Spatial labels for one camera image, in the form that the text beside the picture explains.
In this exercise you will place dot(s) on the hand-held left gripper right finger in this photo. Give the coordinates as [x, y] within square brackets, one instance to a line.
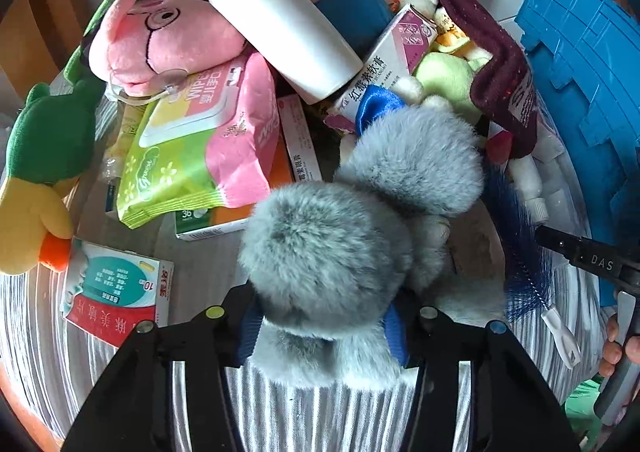
[395, 337]

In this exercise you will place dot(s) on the blue bottle brush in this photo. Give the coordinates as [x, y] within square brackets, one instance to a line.
[525, 262]

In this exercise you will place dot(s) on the person's right hand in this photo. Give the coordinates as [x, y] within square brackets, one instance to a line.
[610, 347]

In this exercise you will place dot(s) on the small white bear plush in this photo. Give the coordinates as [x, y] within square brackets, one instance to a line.
[422, 2]

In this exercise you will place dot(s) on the purple white ointment box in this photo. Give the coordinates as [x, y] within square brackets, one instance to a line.
[385, 67]

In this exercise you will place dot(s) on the white plastic cup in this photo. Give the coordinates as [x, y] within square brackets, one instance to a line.
[285, 27]

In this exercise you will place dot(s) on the light green plush toy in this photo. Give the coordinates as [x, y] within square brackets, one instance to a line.
[445, 77]

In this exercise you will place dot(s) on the grey striped tablecloth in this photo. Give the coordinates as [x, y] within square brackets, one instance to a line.
[30, 322]

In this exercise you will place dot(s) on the slim white ointment box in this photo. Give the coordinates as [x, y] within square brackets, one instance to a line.
[300, 137]

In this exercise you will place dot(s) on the red teal medicine box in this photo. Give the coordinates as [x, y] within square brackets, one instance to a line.
[115, 292]

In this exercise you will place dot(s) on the grey fluffy plush toy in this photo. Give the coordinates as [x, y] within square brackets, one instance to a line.
[360, 212]

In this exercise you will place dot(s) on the pink pig plush toy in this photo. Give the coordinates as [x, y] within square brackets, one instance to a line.
[170, 32]

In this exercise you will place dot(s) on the green and yellow plush toy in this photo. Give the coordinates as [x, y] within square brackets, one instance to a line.
[50, 132]

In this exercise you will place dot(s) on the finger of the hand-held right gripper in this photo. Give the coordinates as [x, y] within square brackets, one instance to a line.
[555, 239]

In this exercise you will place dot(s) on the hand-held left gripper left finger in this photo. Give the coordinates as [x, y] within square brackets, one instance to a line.
[248, 332]

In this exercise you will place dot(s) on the green cloth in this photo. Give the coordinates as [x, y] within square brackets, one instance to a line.
[585, 397]

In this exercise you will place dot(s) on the yellow packet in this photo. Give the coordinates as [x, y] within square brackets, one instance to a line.
[117, 152]

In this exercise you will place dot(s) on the blue plastic container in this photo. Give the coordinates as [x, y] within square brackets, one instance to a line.
[575, 57]

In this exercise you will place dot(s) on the maroon knit cloth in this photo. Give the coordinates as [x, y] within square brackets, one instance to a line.
[500, 82]

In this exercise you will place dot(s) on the orange white tablet box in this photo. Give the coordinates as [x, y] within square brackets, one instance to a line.
[210, 227]

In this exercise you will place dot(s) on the white plastic tube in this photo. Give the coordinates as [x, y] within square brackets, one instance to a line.
[530, 182]

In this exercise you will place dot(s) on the pink green wet wipes pack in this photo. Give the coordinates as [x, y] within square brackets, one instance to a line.
[200, 157]

